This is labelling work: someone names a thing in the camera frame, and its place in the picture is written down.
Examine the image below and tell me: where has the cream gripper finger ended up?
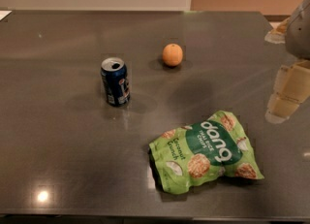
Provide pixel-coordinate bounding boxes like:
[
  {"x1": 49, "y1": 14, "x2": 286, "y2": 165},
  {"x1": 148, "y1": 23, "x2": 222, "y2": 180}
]
[
  {"x1": 265, "y1": 60, "x2": 310, "y2": 124},
  {"x1": 264, "y1": 18, "x2": 290, "y2": 44}
]

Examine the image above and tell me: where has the orange fruit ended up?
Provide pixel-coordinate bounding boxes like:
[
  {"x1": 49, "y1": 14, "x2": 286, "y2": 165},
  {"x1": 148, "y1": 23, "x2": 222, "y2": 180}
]
[{"x1": 162, "y1": 44, "x2": 183, "y2": 67}]

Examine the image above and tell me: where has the blue pepsi can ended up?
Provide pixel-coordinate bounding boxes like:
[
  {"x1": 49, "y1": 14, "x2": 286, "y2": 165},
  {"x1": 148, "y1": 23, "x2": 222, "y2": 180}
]
[{"x1": 101, "y1": 57, "x2": 130, "y2": 107}]

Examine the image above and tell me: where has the green dang chips bag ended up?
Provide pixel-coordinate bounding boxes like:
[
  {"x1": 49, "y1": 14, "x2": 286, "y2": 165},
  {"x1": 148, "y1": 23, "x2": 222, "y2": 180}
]
[{"x1": 149, "y1": 111, "x2": 264, "y2": 195}]

